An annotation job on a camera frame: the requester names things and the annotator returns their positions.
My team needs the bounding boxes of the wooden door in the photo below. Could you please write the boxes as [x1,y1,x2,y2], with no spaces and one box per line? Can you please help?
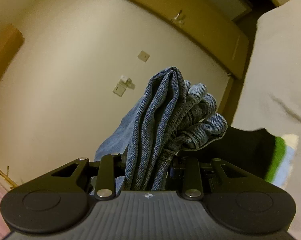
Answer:
[130,0,249,79]

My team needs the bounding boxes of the stack of folded clothes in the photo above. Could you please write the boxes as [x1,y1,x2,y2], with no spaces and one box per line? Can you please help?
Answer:
[181,127,299,189]

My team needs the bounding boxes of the wall socket with plug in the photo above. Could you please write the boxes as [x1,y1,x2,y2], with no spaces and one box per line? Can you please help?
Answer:
[113,75,135,97]

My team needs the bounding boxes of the blue denim jeans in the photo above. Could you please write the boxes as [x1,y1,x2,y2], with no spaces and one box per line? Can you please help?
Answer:
[95,67,227,191]

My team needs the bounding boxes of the square wall socket plate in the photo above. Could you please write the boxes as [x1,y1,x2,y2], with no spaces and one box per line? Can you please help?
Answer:
[138,50,150,62]

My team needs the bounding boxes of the white duvet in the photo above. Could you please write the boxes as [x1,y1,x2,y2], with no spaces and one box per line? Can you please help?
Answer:
[231,0,301,201]

